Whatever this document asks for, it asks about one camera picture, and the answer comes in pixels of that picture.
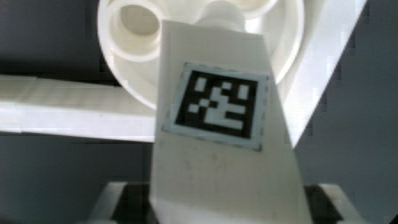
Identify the white stool leg with tag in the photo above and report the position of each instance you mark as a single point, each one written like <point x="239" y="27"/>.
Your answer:
<point x="225" y="175"/>

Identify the white front fence wall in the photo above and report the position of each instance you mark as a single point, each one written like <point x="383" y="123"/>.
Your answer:
<point x="74" y="109"/>

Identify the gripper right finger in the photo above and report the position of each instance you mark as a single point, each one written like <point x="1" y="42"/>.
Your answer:
<point x="331" y="207"/>

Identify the white fence wall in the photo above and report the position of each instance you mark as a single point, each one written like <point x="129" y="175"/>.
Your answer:
<point x="74" y="109"/>
<point x="331" y="20"/>

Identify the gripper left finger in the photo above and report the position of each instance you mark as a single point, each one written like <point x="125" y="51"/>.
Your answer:
<point x="122" y="207"/>

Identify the white right fence wall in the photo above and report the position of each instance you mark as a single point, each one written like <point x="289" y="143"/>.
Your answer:
<point x="331" y="20"/>

